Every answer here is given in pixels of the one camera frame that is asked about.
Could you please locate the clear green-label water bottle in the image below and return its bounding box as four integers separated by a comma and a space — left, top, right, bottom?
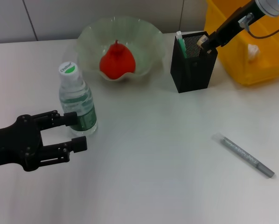
57, 61, 99, 137

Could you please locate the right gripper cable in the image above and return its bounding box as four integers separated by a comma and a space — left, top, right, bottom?
238, 13, 279, 40

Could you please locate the black mesh pen holder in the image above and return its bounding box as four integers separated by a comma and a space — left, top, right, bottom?
169, 31, 218, 94

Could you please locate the beige barcode eraser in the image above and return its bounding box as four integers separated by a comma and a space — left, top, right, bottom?
197, 35, 211, 55

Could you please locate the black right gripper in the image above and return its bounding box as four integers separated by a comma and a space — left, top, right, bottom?
201, 1, 265, 53

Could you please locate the red-orange toy orange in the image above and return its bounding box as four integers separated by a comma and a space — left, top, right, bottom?
99, 39, 137, 80

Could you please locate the green pen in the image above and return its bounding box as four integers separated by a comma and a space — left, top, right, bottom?
176, 31, 188, 59

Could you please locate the yellow plastic bin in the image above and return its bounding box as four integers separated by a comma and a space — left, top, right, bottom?
204, 0, 279, 87

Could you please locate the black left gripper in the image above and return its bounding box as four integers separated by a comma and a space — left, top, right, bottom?
0, 110, 88, 172

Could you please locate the green glass fruit plate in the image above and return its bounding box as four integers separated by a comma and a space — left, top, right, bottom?
76, 15, 166, 83

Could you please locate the grey marker pen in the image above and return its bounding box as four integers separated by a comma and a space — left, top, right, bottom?
211, 133, 276, 179

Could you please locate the white paper ball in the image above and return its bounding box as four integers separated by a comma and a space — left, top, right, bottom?
247, 43, 261, 62

